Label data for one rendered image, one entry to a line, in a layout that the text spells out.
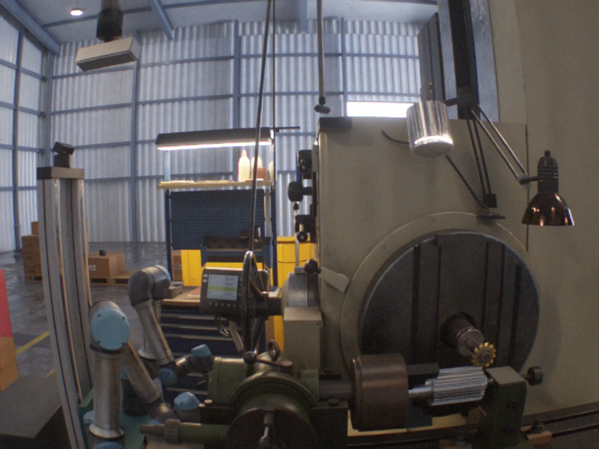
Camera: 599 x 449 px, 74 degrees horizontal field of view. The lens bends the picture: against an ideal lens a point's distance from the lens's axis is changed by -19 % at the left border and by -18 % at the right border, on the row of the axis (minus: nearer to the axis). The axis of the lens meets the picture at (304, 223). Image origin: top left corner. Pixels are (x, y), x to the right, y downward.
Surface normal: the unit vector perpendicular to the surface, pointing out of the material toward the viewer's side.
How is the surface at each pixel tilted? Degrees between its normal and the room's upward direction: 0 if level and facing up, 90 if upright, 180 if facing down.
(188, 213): 90
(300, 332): 90
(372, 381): 51
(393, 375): 43
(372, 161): 90
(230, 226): 90
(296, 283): 36
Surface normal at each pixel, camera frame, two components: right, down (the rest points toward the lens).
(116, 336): 0.52, -0.07
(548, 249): 0.01, 0.08
